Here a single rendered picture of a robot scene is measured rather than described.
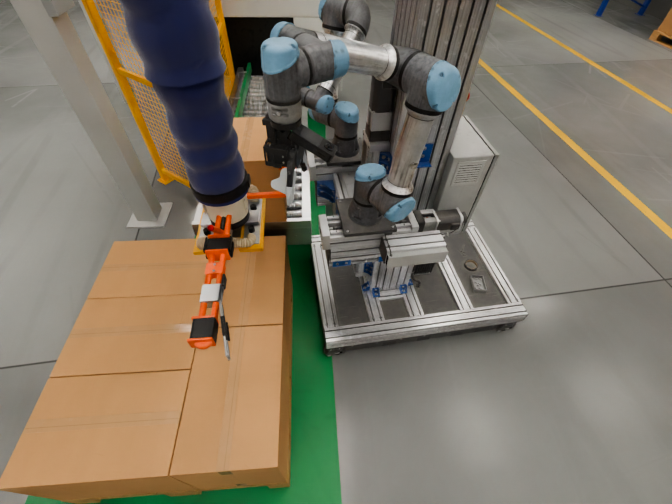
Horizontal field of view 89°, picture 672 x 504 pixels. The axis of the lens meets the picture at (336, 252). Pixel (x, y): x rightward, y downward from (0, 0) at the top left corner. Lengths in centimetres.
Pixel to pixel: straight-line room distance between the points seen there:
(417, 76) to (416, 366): 168
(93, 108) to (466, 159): 223
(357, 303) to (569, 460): 138
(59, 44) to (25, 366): 186
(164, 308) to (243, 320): 41
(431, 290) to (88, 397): 187
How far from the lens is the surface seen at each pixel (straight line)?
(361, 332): 204
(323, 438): 208
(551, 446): 239
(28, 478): 184
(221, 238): 137
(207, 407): 162
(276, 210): 200
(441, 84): 105
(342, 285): 223
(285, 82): 77
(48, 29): 262
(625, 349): 296
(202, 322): 116
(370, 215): 139
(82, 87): 270
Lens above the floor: 203
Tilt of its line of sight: 49 degrees down
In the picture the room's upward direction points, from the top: 2 degrees clockwise
